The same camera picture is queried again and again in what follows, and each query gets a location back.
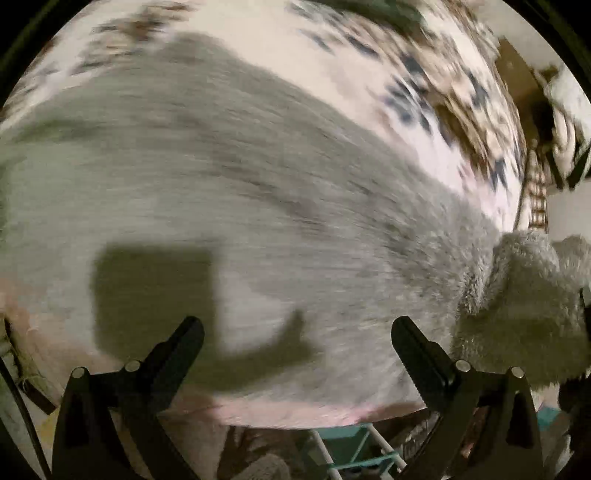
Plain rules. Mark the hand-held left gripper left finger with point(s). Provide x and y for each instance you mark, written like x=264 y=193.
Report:
x=187 y=341

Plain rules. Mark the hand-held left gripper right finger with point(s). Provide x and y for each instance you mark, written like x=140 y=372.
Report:
x=411 y=346

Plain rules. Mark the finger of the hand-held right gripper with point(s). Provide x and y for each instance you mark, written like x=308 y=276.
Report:
x=586 y=314

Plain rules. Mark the grey fleece pants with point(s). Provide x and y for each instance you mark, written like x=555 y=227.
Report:
x=231 y=184

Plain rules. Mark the teal rack with white tubes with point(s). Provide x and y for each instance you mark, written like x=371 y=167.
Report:
x=351 y=450

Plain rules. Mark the person's legs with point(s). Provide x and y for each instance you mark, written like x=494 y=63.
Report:
x=258 y=457

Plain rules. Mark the white puffer jacket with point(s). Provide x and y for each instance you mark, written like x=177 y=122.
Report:
x=570 y=101

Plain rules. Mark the floral blanket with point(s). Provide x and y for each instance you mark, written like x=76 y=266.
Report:
x=323 y=60

